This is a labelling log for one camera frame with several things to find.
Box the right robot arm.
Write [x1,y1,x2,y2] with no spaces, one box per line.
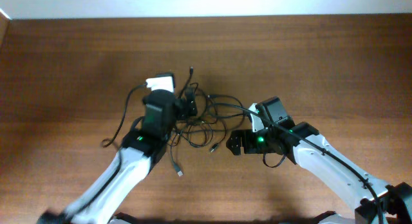
[226,97,411,223]

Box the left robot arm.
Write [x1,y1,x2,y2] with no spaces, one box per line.
[37,89,197,223]

